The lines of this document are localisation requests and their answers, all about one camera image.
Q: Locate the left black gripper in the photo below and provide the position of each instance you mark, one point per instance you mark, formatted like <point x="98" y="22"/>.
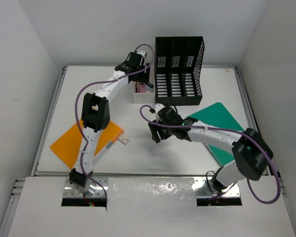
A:
<point x="144" y="77"/>

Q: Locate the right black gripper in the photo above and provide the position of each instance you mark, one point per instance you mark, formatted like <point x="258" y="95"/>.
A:
<point x="156" y="137"/>

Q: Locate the pink glue bottle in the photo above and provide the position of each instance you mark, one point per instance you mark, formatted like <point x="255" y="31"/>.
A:
<point x="140" y="87"/>

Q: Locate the green notebook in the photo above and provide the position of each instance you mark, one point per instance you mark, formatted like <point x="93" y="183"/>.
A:
<point x="217" y="115"/>

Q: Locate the small white eraser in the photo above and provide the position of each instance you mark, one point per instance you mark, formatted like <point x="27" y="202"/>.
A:
<point x="123" y="139"/>

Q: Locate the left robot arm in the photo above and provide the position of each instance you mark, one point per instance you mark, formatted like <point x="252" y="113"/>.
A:
<point x="95" y="114"/>

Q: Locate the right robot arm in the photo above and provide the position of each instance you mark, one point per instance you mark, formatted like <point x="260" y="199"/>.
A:
<point x="250" y="152"/>

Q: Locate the white storage box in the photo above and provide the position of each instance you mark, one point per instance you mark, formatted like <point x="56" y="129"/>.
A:
<point x="149" y="96"/>

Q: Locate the black mesh file organizer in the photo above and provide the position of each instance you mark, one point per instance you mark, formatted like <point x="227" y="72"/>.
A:
<point x="177" y="69"/>

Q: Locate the white front cover panel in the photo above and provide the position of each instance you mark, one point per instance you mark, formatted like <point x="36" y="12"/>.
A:
<point x="144" y="207"/>

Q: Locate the orange notebook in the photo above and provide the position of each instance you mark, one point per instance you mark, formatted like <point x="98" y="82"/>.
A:
<point x="66" y="148"/>

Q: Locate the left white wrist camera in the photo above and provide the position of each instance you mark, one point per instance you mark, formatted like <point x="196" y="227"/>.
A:
<point x="142" y="53"/>

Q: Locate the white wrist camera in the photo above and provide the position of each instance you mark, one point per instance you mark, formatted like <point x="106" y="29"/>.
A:
<point x="155" y="109"/>
<point x="142" y="53"/>

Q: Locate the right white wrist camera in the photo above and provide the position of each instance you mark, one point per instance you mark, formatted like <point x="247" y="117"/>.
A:
<point x="155" y="109"/>

